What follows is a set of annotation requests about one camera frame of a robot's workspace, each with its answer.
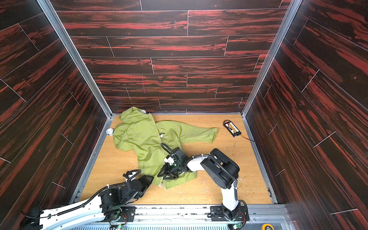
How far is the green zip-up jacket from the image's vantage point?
34.6 inches

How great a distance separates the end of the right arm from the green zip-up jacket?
1.3 inches

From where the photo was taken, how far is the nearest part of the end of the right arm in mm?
748
